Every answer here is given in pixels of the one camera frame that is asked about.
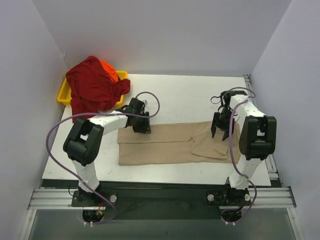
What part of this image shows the beige t shirt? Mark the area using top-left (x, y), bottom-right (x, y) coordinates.
top-left (117, 121), bottom-right (241, 166)

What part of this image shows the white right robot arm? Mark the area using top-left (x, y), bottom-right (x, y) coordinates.
top-left (211, 87), bottom-right (277, 204)

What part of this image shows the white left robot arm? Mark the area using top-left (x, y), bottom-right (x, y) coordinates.
top-left (63, 98), bottom-right (151, 206)

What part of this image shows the dark red t shirt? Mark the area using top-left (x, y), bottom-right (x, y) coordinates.
top-left (65, 56), bottom-right (131, 115)

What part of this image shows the orange t shirt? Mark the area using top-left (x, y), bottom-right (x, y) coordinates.
top-left (100, 60), bottom-right (119, 83)

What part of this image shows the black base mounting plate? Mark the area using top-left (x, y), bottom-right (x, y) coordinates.
top-left (71, 182), bottom-right (252, 222)

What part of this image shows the yellow plastic bin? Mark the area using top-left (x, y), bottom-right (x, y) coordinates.
top-left (57, 70), bottom-right (128, 106)

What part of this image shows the aluminium frame rail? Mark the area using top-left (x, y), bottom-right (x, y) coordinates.
top-left (28, 187), bottom-right (297, 210)

